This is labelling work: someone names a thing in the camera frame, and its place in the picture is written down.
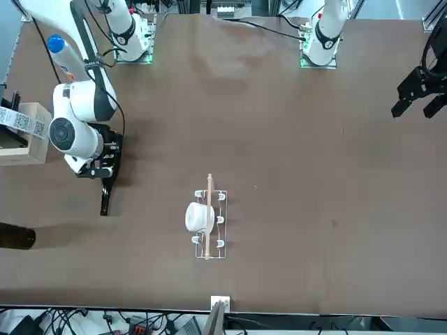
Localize white cup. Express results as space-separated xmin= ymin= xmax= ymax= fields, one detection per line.
xmin=184 ymin=201 xmax=214 ymax=233

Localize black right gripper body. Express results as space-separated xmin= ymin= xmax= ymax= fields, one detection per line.
xmin=87 ymin=122 xmax=124 ymax=168

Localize brown glass wine bottle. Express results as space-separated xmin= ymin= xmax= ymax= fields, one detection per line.
xmin=0 ymin=223 xmax=37 ymax=251

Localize aluminium camera post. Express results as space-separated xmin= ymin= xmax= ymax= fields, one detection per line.
xmin=202 ymin=295 xmax=231 ymax=335

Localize black label dispenser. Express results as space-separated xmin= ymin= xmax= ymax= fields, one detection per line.
xmin=0 ymin=90 xmax=29 ymax=149

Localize white label roll strip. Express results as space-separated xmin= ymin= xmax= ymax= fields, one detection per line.
xmin=0 ymin=106 xmax=48 ymax=140

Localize black ribbed power adapter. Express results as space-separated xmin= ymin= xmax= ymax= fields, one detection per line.
xmin=177 ymin=315 xmax=202 ymax=335

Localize red black device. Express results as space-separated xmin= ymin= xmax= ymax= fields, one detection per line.
xmin=127 ymin=315 xmax=154 ymax=332

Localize black glass wine bottle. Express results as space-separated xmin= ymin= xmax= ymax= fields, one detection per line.
xmin=98 ymin=174 xmax=122 ymax=216

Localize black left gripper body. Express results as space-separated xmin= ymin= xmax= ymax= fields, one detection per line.
xmin=422 ymin=31 xmax=447 ymax=96

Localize white wire cup rack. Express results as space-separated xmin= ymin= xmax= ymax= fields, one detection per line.
xmin=193 ymin=173 xmax=228 ymax=261

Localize clear plastic bottle blue cap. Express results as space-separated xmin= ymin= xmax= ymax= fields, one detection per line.
xmin=47 ymin=33 xmax=88 ymax=83

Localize large black power adapter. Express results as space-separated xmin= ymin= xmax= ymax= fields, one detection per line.
xmin=8 ymin=315 xmax=43 ymax=335

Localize light wooden box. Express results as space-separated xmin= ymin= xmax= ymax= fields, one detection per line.
xmin=0 ymin=101 xmax=53 ymax=167

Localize tangled black cables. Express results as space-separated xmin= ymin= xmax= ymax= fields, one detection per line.
xmin=34 ymin=306 xmax=182 ymax=335

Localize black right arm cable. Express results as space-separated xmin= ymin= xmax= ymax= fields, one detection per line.
xmin=33 ymin=17 xmax=126 ymax=165

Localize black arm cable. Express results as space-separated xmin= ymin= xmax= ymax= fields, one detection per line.
xmin=33 ymin=17 xmax=126 ymax=165
xmin=420 ymin=20 xmax=441 ymax=73

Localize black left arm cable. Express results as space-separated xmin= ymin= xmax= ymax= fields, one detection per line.
xmin=420 ymin=20 xmax=441 ymax=73

